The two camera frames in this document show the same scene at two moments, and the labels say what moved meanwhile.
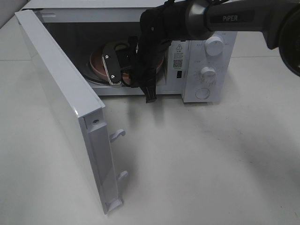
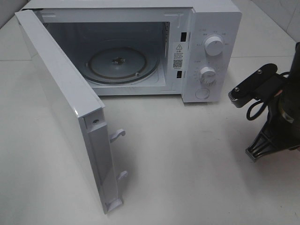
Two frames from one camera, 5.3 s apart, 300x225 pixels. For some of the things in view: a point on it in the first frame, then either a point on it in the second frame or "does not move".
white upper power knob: x=214 y=46 does not move
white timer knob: x=208 y=74 does not move
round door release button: x=202 y=93 does not move
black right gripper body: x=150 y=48 -> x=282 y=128
